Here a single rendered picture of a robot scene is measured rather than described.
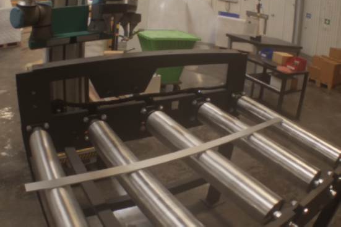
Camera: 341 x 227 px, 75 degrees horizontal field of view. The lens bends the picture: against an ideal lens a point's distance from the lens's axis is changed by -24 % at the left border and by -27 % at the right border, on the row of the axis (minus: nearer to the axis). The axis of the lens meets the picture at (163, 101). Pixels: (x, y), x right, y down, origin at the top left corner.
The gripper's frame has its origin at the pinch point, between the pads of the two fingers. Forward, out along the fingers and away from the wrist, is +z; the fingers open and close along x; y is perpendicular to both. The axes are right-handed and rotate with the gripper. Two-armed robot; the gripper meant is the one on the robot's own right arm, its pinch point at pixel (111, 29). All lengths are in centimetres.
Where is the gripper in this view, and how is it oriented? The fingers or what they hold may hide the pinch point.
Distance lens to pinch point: 133.9
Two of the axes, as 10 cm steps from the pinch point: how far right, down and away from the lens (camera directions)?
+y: 5.1, 3.5, -7.9
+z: -0.7, 9.3, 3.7
